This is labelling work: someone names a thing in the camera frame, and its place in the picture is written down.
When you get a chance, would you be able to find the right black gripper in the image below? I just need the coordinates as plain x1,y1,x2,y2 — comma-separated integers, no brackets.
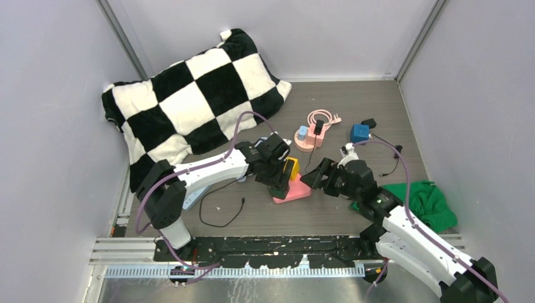
300,157,362,201

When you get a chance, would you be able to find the yellow cube socket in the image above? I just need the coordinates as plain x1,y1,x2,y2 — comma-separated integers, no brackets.
286,157,300,181

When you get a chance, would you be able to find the dark green cube socket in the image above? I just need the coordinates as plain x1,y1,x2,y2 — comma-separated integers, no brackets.
269,184,291,200

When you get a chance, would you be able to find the light blue plug adapter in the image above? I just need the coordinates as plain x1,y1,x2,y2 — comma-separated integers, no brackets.
297,126,308,141

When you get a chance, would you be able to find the pink cube socket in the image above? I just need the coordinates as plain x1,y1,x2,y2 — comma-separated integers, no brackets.
305,124,326,148

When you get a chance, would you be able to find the blue cube socket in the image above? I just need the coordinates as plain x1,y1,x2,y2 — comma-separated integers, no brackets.
350,124,370,143

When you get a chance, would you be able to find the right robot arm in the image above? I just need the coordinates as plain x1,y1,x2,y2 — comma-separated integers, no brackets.
300,158,499,302

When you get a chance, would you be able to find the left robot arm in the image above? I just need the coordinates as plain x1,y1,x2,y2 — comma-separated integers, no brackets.
136,133,291,261

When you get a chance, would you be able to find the pink triangular power strip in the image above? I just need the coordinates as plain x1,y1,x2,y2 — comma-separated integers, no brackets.
273,174,312,204

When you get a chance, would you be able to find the pink round power strip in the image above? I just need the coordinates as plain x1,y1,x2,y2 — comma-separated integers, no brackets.
294,109,341,152

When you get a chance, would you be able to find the light blue power strip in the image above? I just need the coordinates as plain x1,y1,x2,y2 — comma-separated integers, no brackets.
182,175,252,211

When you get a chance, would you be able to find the green cloth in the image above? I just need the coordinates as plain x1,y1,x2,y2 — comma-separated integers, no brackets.
351,181,459,234

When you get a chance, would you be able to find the black white checkered pillow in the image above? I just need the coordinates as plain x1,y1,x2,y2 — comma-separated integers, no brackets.
102,28,291,191

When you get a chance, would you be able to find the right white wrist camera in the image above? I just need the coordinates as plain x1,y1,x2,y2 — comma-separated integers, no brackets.
338,143,359,167

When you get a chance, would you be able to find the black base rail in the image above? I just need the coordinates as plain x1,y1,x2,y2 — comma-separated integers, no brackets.
175,235,382,269

